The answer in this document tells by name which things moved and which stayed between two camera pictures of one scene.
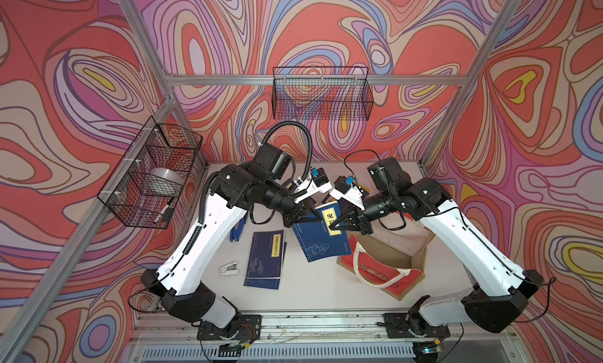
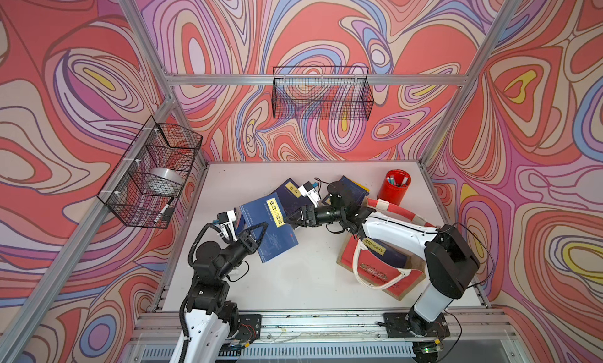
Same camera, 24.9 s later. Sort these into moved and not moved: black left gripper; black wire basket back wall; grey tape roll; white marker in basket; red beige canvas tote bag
Moved: black left gripper
Not moved: grey tape roll; red beige canvas tote bag; black wire basket back wall; white marker in basket
